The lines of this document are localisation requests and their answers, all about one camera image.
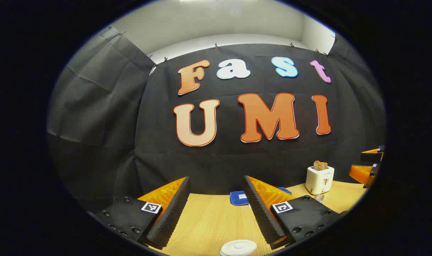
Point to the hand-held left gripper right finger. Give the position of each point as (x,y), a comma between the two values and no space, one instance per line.
(264,217)

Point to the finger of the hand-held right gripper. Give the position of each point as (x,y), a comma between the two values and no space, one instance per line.
(361,173)
(372,155)

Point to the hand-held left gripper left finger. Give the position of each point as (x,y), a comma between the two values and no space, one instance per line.
(173,217)

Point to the blue folded towel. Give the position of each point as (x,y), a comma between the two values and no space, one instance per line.
(237,199)

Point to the brown toast slice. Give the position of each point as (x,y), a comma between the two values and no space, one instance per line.
(317,165)
(324,166)

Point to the white toaster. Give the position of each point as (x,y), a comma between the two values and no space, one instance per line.
(319,181)

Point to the small round clear object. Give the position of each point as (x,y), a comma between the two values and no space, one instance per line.
(319,198)

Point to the black backdrop cloth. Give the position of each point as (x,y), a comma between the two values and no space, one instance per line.
(105,149)

